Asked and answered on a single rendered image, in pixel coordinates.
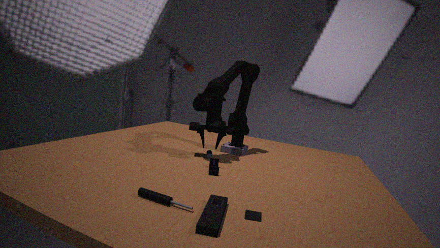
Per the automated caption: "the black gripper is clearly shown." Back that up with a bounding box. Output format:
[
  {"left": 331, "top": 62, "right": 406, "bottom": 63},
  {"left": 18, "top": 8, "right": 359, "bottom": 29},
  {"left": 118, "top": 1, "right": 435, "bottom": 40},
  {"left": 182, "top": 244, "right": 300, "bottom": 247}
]
[{"left": 189, "top": 111, "right": 235, "bottom": 149}]

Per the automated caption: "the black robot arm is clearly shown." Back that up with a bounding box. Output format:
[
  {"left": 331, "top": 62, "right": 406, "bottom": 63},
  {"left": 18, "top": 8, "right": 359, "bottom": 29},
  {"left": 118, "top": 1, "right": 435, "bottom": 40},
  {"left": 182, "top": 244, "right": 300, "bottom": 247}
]
[{"left": 193, "top": 60, "right": 260, "bottom": 148}]

